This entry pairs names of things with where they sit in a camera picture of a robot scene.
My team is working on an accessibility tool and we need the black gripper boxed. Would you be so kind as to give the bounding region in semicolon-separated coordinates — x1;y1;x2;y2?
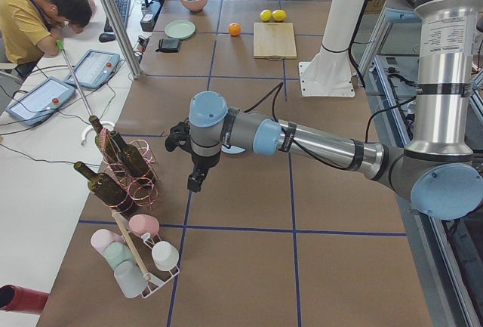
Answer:
165;119;209;193

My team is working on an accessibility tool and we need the light blue plate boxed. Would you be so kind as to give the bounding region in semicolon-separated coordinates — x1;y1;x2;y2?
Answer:
221;145;245;155

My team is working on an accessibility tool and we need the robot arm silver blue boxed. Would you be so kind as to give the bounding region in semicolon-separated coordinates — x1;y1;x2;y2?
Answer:
165;0;482;221

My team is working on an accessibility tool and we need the pale green plate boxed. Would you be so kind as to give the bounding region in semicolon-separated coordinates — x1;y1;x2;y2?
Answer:
165;20;196;40

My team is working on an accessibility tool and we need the dark green wine bottle middle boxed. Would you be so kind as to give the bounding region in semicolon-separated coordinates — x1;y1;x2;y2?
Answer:
110;131;155;185

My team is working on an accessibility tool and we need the dark green wine bottle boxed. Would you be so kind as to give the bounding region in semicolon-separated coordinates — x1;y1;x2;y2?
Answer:
73;161;139;217
89;115;118;164
110;131;155;185

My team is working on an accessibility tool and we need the white cup right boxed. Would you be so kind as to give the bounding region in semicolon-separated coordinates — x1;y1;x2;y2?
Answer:
152;241;179;271

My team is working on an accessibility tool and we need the dark green wine bottle front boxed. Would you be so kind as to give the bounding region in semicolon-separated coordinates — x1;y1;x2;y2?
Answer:
73;161;139;217

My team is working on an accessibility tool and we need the dark green wine bottle back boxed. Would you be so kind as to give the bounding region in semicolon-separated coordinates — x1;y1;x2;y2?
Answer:
89;115;118;164

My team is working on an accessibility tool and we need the mint green cup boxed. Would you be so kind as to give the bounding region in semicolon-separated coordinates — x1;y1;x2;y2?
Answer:
103;242;136;270

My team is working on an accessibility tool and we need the pink cup left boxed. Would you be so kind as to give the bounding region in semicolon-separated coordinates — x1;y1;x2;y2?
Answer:
91;229;124;256

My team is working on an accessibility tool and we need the light grey cup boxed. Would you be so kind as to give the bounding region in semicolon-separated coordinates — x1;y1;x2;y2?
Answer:
114;261;148;298

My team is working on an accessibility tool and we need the dark grey folded cloth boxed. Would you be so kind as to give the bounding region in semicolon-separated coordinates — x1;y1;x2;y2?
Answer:
155;38;181;53

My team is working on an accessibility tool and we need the teach pendant tablet far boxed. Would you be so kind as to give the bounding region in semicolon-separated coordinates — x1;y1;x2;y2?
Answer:
73;49;121;90

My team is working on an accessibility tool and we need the teach pendant tablet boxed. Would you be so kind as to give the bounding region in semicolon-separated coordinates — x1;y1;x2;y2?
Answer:
73;49;121;90
6;77;75;126

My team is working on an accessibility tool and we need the orange mandarin fruit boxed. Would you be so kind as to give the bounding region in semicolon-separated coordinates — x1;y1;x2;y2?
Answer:
228;23;242;37

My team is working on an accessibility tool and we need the wooden cutting board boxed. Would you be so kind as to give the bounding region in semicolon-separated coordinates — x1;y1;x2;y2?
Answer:
253;23;297;59

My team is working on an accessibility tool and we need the teach pendant tablet near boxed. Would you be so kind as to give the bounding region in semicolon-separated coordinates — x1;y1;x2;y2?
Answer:
6;77;75;126

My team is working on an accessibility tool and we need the black computer mouse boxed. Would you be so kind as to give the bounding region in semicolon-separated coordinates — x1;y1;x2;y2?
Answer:
98;32;116;43

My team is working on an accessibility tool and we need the yellow lemon far side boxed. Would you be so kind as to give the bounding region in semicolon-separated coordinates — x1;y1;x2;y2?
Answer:
260;9;272;23

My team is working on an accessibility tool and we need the yellow lemon near board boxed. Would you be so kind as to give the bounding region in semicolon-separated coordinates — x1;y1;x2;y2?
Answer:
272;9;287;22

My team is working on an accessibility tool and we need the black keyboard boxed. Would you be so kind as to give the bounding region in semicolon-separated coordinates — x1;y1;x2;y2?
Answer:
103;0;132;34

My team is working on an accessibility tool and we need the red cylinder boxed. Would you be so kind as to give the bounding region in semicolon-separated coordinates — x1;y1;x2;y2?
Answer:
1;285;50;315

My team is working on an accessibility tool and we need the person in yellow shirt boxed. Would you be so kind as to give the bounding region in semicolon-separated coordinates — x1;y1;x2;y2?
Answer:
1;0;96;78

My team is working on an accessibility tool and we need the copper wire bottle rack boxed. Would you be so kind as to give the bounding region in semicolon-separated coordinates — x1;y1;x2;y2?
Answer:
95;128;159;210

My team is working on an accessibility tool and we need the wooden rack handle stick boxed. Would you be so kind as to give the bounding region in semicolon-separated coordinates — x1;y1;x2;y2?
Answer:
112;212;150;281

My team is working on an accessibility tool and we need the white ring holder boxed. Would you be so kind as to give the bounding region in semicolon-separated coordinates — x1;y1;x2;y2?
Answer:
80;121;115;146

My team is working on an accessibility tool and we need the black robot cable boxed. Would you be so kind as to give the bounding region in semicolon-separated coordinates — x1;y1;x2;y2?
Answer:
241;81;417;171

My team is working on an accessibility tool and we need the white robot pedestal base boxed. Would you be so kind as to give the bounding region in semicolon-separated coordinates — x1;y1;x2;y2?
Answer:
299;0;366;97

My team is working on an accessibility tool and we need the metal rod green handle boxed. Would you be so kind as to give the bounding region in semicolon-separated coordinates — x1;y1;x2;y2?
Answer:
56;40;93;116

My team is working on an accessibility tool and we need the aluminium frame post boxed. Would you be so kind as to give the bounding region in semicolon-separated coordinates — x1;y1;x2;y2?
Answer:
100;0;142;79

